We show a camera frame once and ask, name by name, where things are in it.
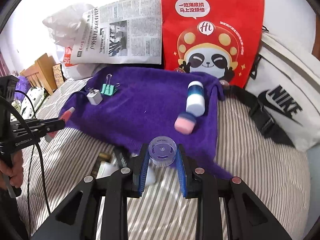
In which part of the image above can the person's left hand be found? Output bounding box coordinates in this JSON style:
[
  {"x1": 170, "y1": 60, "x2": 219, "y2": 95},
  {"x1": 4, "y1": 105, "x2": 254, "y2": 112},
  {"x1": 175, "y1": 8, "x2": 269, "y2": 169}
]
[{"x1": 0, "y1": 150, "x2": 23, "y2": 190}]

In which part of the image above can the white plastic shopping bag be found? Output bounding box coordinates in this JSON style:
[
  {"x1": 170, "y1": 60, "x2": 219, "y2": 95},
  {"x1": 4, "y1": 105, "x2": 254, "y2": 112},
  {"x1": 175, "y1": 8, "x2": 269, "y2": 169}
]
[{"x1": 42, "y1": 4, "x2": 99, "y2": 80}]

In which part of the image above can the white Nike waist bag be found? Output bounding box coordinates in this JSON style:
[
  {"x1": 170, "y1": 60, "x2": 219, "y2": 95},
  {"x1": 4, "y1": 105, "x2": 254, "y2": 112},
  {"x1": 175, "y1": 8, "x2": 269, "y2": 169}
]
[{"x1": 245, "y1": 31, "x2": 319, "y2": 151}]

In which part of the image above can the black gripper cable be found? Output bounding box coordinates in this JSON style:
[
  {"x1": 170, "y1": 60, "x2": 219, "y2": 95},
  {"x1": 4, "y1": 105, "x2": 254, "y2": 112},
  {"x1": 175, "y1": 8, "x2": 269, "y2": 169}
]
[{"x1": 0, "y1": 89, "x2": 52, "y2": 238}]

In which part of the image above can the white usb charger plug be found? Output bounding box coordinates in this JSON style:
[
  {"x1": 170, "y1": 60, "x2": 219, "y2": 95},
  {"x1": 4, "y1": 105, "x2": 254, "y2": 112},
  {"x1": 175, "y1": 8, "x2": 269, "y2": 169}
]
[{"x1": 87, "y1": 88, "x2": 103, "y2": 106}]

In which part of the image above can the striped bed sheet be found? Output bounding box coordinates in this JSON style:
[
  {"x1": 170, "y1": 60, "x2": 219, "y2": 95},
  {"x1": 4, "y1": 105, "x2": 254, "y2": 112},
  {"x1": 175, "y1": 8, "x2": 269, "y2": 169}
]
[{"x1": 16, "y1": 78, "x2": 318, "y2": 240}]

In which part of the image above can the wooden chair furniture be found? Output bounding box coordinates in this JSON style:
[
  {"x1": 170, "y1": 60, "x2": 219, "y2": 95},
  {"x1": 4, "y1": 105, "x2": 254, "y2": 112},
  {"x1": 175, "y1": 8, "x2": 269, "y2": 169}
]
[{"x1": 20, "y1": 53, "x2": 66, "y2": 95}]

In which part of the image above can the folded newspaper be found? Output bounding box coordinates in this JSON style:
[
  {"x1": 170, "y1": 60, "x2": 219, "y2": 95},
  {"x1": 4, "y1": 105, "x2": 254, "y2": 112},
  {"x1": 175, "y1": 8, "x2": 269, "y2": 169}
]
[{"x1": 71, "y1": 0, "x2": 162, "y2": 64}]

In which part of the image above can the white cylindrical roll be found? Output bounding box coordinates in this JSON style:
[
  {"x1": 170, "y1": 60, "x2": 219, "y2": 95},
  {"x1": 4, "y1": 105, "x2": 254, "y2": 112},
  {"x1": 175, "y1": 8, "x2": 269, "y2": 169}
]
[{"x1": 96, "y1": 161, "x2": 119, "y2": 179}]

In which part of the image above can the pink blue small jar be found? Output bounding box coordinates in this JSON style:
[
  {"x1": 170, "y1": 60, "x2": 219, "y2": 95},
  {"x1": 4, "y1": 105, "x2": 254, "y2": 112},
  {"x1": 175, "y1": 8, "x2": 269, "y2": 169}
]
[{"x1": 174, "y1": 112, "x2": 196, "y2": 135}]

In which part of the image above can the green binder clip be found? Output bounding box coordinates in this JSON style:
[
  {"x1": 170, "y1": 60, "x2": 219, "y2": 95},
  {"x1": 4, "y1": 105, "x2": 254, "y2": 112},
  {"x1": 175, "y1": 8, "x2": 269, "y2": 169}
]
[{"x1": 101, "y1": 74, "x2": 120, "y2": 96}]

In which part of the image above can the black bag strap buckle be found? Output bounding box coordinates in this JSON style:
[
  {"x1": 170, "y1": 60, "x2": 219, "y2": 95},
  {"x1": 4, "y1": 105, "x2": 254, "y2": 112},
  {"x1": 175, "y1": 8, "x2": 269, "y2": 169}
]
[{"x1": 221, "y1": 80, "x2": 294, "y2": 147}]

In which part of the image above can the clear white plastic bottle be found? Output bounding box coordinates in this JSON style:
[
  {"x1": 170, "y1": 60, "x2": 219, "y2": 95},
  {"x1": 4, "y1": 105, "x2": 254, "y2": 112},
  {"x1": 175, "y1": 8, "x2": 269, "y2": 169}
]
[{"x1": 145, "y1": 135, "x2": 178, "y2": 186}]

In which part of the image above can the pink red tube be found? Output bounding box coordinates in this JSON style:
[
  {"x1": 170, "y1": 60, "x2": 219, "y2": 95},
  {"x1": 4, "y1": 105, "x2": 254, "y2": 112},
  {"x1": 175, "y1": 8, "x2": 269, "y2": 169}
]
[{"x1": 45, "y1": 107, "x2": 75, "y2": 142}]

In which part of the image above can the purple towel cloth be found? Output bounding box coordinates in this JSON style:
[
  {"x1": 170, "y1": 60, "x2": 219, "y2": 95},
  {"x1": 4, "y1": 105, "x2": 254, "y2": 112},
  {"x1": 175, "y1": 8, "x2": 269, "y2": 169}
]
[{"x1": 62, "y1": 65, "x2": 231, "y2": 179}]

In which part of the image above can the black yellow tube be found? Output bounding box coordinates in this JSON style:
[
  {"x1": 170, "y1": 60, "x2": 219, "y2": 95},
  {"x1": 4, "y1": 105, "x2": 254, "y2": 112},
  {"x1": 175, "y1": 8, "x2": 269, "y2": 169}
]
[{"x1": 91, "y1": 152, "x2": 112, "y2": 179}]

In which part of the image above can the white blue cream jar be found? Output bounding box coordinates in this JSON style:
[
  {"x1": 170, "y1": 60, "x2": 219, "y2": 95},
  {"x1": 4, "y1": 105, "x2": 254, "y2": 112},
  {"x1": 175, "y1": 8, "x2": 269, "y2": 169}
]
[{"x1": 185, "y1": 81, "x2": 205, "y2": 117}]

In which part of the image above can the red panda paper bag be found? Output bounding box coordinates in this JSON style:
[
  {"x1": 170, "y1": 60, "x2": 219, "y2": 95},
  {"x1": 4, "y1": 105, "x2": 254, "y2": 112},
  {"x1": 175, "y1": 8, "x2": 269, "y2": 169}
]
[{"x1": 161, "y1": 0, "x2": 265, "y2": 88}]

